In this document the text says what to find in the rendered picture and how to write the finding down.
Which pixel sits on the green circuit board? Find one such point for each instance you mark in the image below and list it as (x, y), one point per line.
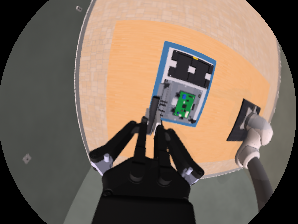
(184, 104)

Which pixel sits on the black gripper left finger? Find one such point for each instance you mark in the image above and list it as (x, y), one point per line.
(102, 158)

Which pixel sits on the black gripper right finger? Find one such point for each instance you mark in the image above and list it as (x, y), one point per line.
(183, 161)

